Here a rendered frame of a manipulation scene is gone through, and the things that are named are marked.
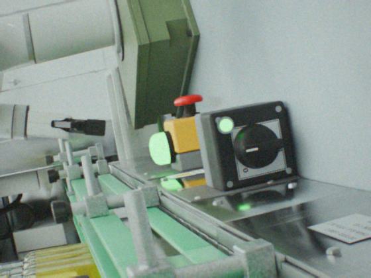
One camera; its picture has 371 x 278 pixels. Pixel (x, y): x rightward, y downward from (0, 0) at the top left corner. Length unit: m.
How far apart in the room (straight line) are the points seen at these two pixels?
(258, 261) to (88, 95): 4.68
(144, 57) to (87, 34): 0.18
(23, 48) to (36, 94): 3.80
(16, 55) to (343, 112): 0.77
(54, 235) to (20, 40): 1.29
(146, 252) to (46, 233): 2.05
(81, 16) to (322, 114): 0.68
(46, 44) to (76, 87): 3.81
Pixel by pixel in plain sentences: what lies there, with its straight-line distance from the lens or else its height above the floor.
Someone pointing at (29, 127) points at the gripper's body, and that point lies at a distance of 1.56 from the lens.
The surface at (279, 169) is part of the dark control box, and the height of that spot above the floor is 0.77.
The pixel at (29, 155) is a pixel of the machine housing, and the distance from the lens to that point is 2.35.
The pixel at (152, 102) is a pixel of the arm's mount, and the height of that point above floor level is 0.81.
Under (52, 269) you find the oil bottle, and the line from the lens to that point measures 1.21.
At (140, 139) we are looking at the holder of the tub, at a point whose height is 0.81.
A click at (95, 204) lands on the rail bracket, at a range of 0.91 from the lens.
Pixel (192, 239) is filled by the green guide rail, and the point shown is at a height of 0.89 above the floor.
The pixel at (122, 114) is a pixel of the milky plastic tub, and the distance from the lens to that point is 1.55.
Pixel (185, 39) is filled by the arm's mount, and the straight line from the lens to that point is 1.16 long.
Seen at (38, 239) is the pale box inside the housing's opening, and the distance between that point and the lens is 2.50.
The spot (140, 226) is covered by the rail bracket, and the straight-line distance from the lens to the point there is 0.45.
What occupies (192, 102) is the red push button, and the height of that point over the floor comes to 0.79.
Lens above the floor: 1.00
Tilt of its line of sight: 11 degrees down
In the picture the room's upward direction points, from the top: 101 degrees counter-clockwise
